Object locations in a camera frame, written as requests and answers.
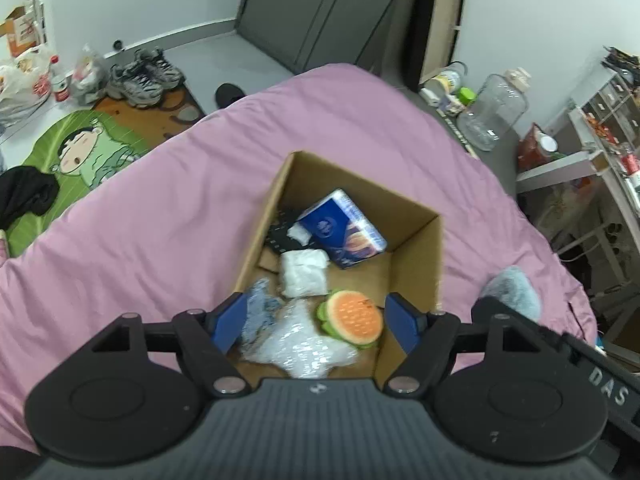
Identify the grey door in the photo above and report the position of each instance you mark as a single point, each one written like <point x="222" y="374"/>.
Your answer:
<point x="310" y="10"/>

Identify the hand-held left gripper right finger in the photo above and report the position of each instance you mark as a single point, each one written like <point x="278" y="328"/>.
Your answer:
<point x="400" y="320"/>

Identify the red bag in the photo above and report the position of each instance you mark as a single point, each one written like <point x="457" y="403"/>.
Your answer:
<point x="535" y="147"/>

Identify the blue-grey cloth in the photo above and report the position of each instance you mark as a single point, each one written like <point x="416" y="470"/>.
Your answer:
<point x="260" y="307"/>

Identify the grey fluffy plush toy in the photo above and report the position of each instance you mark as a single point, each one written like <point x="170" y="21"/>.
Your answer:
<point x="515" y="285"/>

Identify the clear plastic bag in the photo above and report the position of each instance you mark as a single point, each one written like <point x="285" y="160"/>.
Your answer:
<point x="300" y="345"/>

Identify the green cartoon floor mat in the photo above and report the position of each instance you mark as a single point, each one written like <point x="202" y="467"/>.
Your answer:
<point x="75" y="160"/>

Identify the white drawer organizer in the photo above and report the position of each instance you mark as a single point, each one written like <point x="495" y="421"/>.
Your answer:
<point x="610" y="100"/>

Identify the black shoe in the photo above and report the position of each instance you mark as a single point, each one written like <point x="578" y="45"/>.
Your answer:
<point x="229" y="95"/>

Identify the clear water jug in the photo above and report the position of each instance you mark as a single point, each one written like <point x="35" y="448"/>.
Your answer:
<point x="492" y="110"/>

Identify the blue tissue pack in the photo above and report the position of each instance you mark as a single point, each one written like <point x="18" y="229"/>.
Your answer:
<point x="340" y="230"/>

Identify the green lid jar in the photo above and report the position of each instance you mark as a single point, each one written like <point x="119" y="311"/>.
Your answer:
<point x="462" y="99"/>

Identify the orange burger plush toy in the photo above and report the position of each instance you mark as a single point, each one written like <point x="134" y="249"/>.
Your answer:
<point x="352" y="317"/>

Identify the grey desk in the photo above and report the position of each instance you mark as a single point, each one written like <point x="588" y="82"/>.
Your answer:
<point x="555" y="167"/>

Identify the brown cardboard box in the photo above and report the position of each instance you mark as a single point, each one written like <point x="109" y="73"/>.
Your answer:
<point x="350" y="185"/>

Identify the flat black cardboard box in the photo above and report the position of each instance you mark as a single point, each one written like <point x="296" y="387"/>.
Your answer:
<point x="440" y="20"/>

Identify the orange carton box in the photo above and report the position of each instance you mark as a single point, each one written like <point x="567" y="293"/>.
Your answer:
<point x="20" y="32"/>

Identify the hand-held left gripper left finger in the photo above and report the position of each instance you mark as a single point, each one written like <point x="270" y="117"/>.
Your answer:
<point x="230" y="317"/>

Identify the pink bed sheet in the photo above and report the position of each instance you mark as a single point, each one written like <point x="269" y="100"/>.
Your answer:
<point x="150" y="235"/>

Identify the grey sneaker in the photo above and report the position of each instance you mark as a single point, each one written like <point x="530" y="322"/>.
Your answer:
<point x="162" y="67"/>
<point x="132" y="85"/>

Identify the white plastic shopping bag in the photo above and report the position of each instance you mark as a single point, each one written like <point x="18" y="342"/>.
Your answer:
<point x="20" y="85"/>

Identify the grey plastic bag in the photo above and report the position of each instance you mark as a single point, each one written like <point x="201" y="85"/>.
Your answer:
<point x="90" y="75"/>

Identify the brown floor mat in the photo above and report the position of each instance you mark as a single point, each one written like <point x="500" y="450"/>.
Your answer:
<point x="165" y="120"/>

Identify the red label bottle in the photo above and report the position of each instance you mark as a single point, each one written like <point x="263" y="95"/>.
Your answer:
<point x="60" y="82"/>

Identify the yellow white plastic jar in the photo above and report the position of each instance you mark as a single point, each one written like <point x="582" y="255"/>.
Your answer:
<point x="445" y="80"/>

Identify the black clothing pile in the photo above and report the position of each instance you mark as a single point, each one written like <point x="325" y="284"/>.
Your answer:
<point x="25" y="195"/>

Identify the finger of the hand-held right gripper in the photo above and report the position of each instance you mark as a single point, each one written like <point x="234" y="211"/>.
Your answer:
<point x="530" y="322"/>

